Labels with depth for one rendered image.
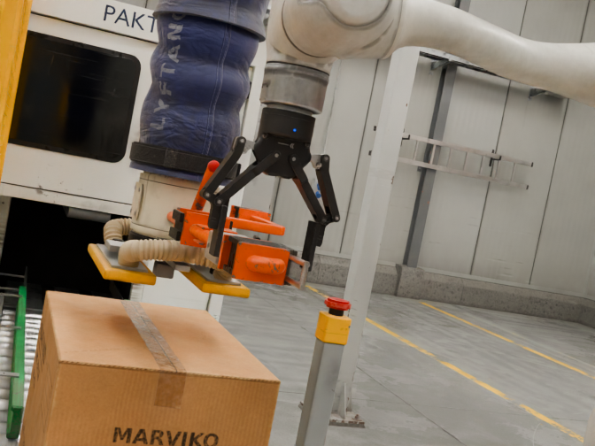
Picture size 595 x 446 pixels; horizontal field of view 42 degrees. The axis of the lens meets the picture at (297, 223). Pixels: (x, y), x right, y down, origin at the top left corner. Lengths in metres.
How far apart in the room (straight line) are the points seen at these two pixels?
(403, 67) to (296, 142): 3.50
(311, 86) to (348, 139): 9.92
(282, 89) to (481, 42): 0.26
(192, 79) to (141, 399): 0.62
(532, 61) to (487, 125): 10.85
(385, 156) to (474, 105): 7.46
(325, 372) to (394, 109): 2.71
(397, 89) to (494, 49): 3.47
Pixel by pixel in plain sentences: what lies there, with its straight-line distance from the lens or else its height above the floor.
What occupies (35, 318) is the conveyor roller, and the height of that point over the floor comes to 0.55.
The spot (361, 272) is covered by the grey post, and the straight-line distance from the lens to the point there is 4.50.
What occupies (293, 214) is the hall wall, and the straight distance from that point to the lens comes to 10.72.
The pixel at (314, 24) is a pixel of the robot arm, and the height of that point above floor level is 1.49.
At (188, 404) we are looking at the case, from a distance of 1.42.
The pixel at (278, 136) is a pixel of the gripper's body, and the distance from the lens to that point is 1.04.
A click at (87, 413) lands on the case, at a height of 0.86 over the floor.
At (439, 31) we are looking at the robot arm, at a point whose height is 1.53.
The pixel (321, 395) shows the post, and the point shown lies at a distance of 2.02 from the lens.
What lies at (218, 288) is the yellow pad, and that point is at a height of 1.08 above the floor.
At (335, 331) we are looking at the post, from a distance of 1.98.
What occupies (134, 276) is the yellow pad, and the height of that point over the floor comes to 1.08.
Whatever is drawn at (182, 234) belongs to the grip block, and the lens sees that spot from 1.36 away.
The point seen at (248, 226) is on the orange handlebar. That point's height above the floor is 1.20.
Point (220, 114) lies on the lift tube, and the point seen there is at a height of 1.42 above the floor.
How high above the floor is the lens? 1.31
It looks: 3 degrees down
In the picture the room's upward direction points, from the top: 11 degrees clockwise
